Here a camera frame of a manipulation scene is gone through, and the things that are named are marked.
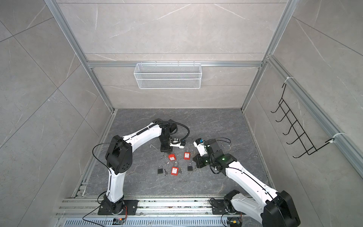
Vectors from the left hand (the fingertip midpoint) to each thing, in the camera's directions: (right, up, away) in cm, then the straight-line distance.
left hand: (169, 147), depth 89 cm
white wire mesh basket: (-3, +51, +12) cm, 52 cm away
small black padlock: (-6, -14, -2) cm, 15 cm away
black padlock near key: (+13, -12, -2) cm, 18 cm away
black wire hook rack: (+65, +9, -25) cm, 71 cm away
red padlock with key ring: (+2, -6, -1) cm, 6 cm away
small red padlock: (+11, -6, +3) cm, 13 cm away
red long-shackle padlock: (+4, -13, -4) cm, 14 cm away
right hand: (+15, -4, -8) cm, 18 cm away
